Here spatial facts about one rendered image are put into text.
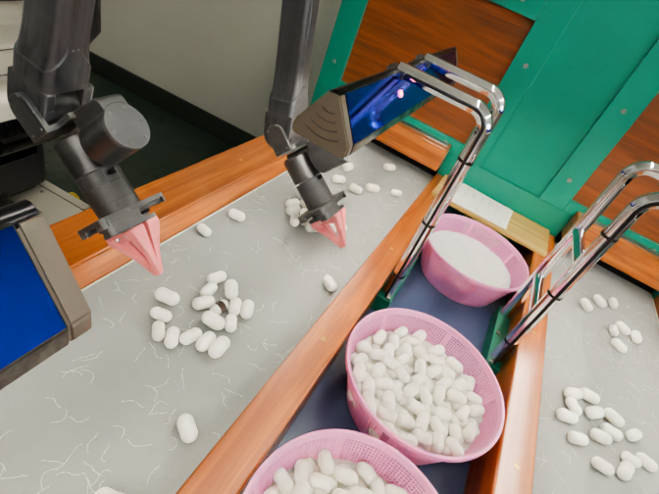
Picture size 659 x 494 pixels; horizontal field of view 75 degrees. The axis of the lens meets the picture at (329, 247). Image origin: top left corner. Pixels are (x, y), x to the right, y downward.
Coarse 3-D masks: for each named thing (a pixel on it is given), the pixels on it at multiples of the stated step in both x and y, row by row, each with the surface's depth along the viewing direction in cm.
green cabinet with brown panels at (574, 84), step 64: (384, 0) 115; (448, 0) 108; (512, 0) 101; (576, 0) 96; (640, 0) 92; (384, 64) 123; (512, 64) 107; (576, 64) 102; (640, 64) 96; (448, 128) 123; (512, 128) 115; (576, 128) 108; (640, 128) 102; (576, 192) 114; (640, 192) 108
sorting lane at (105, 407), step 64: (256, 192) 95; (384, 192) 114; (192, 256) 74; (256, 256) 79; (320, 256) 85; (128, 320) 61; (192, 320) 64; (256, 320) 68; (64, 384) 52; (128, 384) 54; (192, 384) 57; (256, 384) 60; (0, 448) 45; (64, 448) 47; (128, 448) 49; (192, 448) 51
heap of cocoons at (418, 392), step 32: (384, 352) 71; (416, 352) 74; (384, 384) 66; (416, 384) 68; (448, 384) 71; (384, 416) 62; (416, 416) 66; (448, 416) 66; (480, 416) 69; (448, 448) 62
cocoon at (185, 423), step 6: (186, 414) 52; (180, 420) 51; (186, 420) 51; (192, 420) 51; (180, 426) 51; (186, 426) 50; (192, 426) 51; (180, 432) 50; (186, 432) 50; (192, 432) 50; (186, 438) 50; (192, 438) 50
